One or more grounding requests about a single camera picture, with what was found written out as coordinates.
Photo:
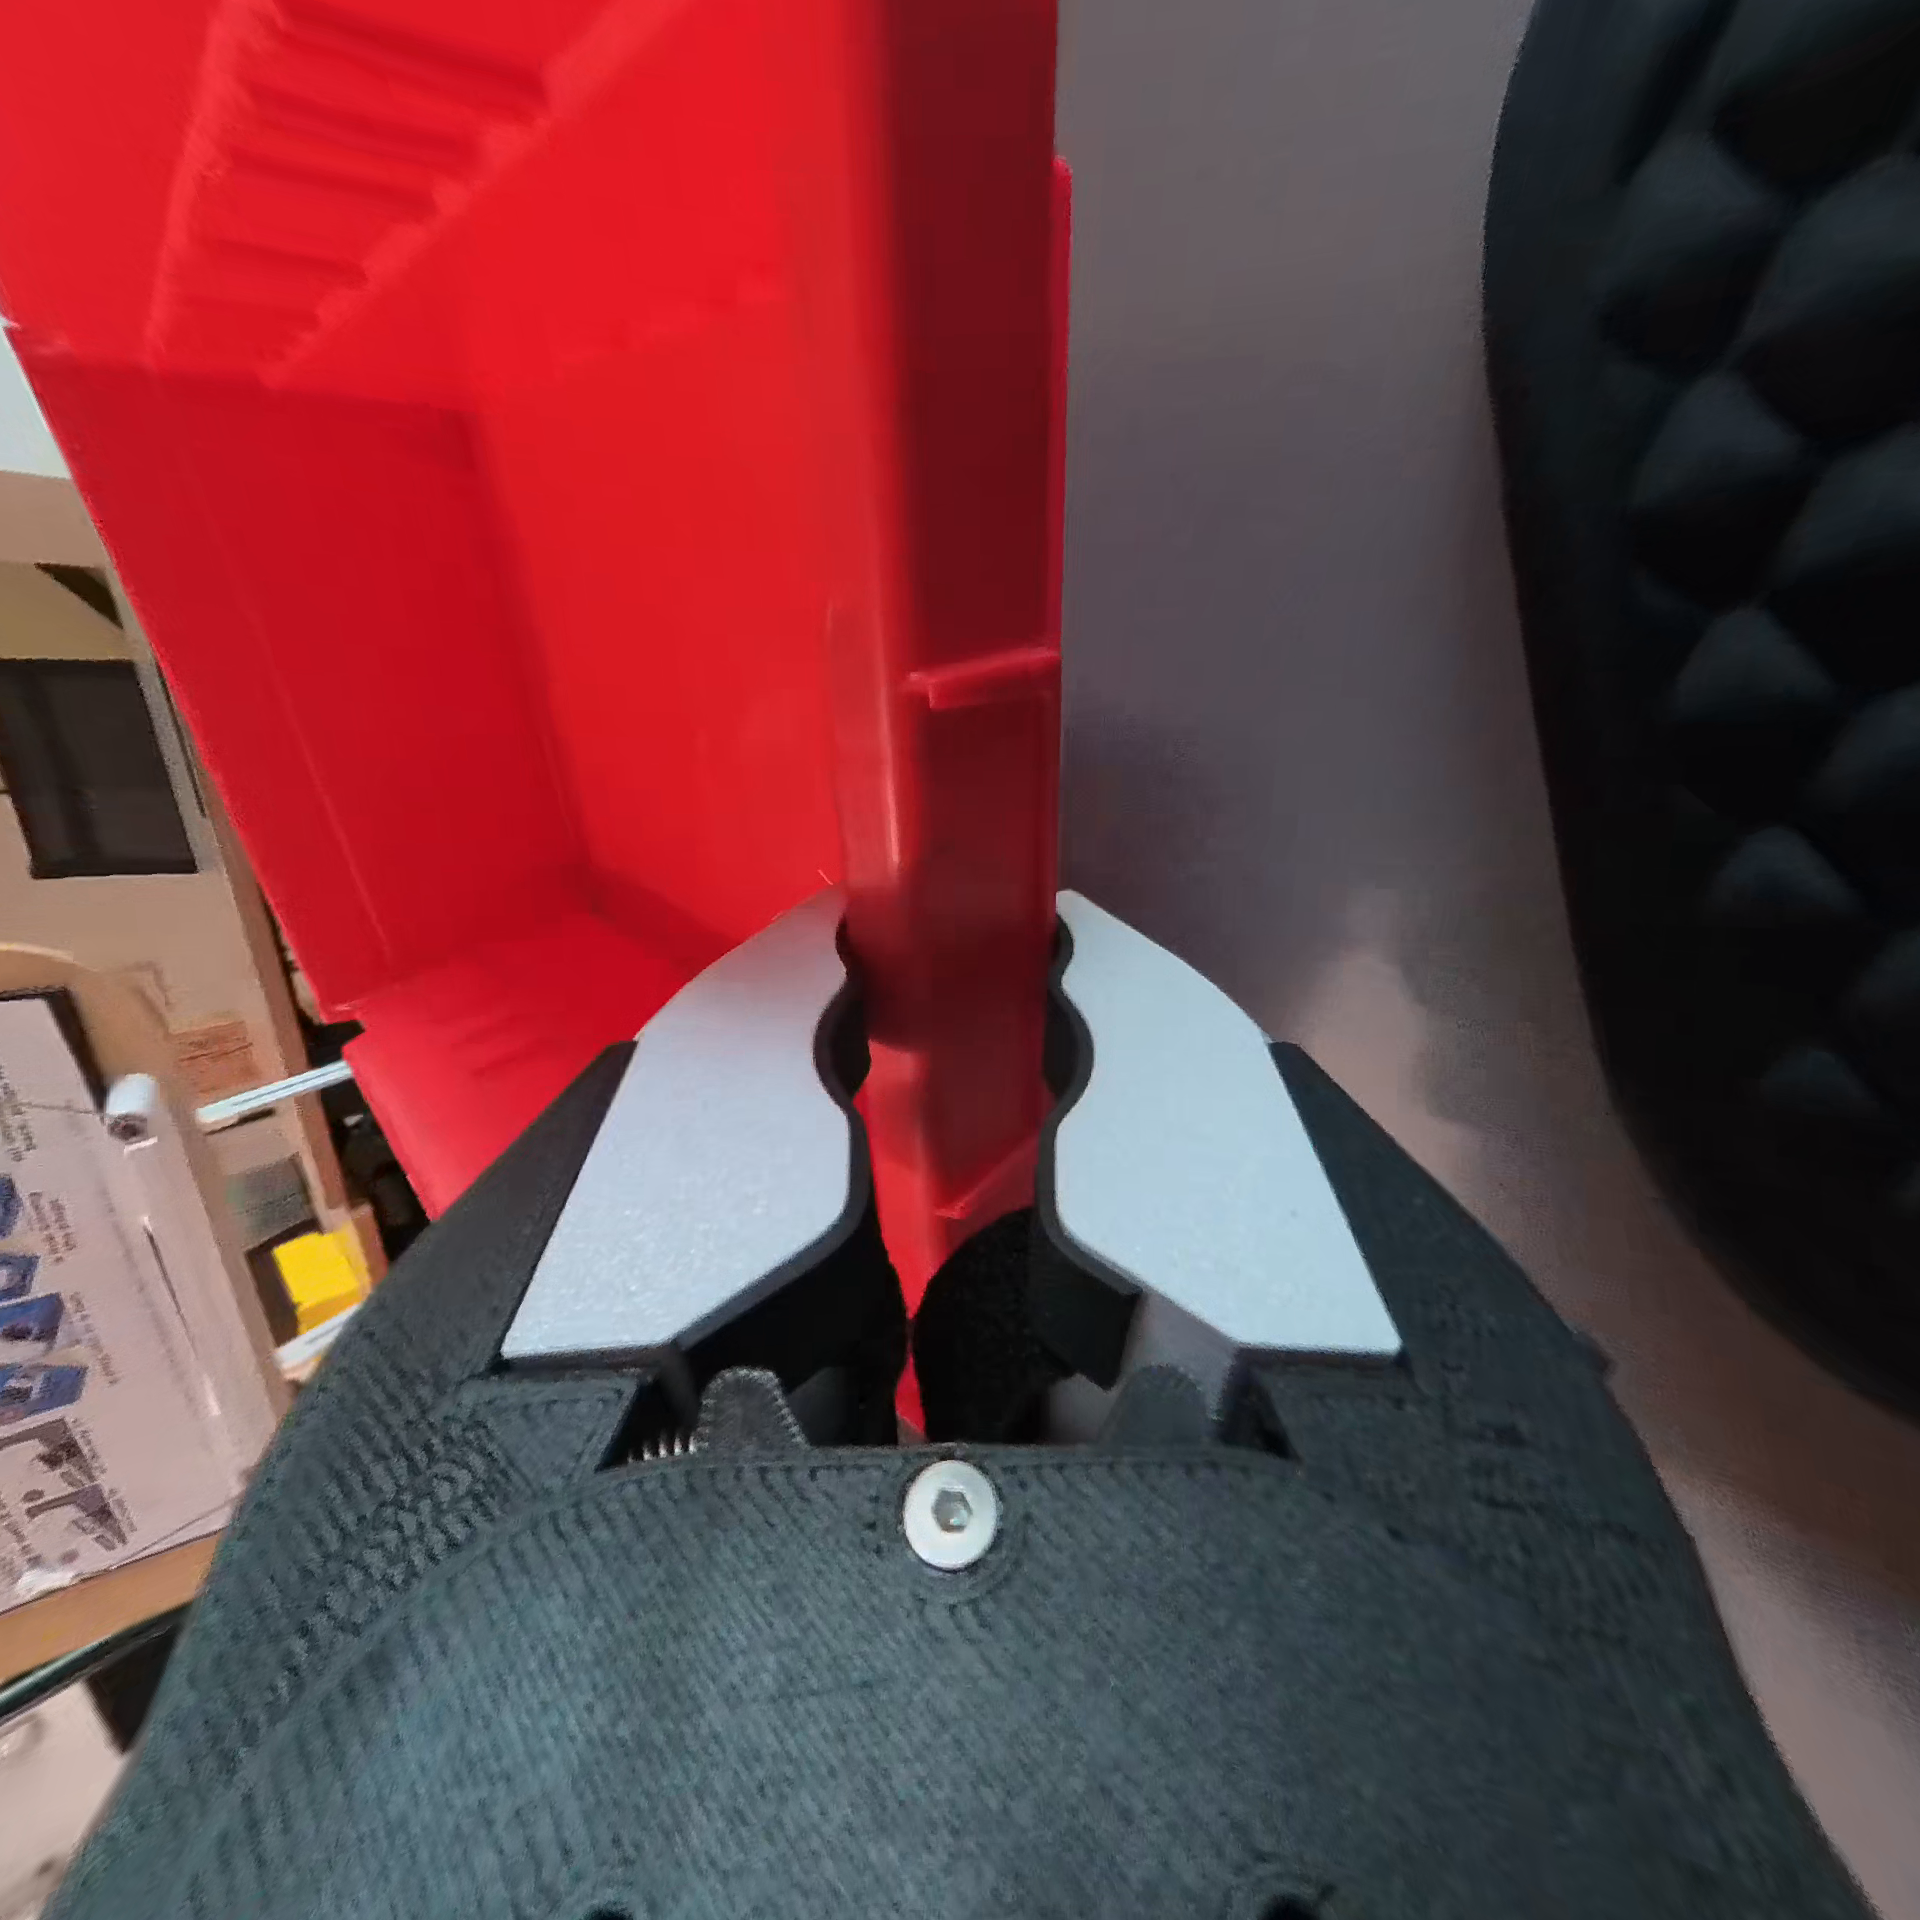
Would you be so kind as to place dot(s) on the printed instruction sheet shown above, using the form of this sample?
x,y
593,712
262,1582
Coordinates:
x,y
90,1351

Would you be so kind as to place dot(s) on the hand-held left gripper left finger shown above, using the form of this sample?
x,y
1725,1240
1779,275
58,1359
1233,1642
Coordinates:
x,y
692,1187

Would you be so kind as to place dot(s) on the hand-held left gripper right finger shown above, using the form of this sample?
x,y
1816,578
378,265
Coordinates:
x,y
1216,1187

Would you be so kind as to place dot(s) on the yellow plastic bin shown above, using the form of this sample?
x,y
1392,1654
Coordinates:
x,y
319,1277

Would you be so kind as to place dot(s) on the black mesh cushion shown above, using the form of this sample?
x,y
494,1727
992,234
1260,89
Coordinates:
x,y
1769,602

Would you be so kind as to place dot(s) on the red plastic bin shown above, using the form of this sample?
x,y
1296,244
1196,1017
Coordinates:
x,y
600,602

